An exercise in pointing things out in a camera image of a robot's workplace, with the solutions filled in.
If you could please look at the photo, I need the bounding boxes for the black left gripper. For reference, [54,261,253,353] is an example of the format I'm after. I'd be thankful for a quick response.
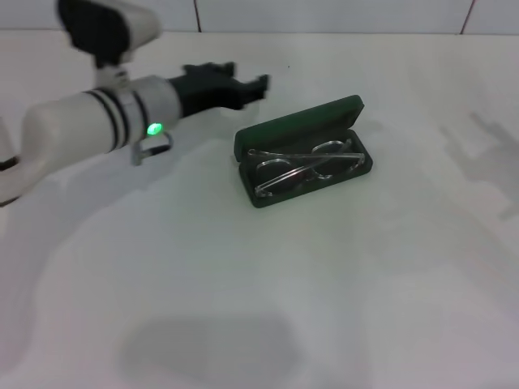
[167,61,272,119]

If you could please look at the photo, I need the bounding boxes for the green glasses case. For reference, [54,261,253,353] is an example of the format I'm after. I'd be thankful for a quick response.
[234,94,375,210]

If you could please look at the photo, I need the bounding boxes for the clear white glasses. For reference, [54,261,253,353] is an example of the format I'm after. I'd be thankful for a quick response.
[247,137,366,199]

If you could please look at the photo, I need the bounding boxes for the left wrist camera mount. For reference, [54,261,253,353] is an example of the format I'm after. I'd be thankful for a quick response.
[131,131,175,167]

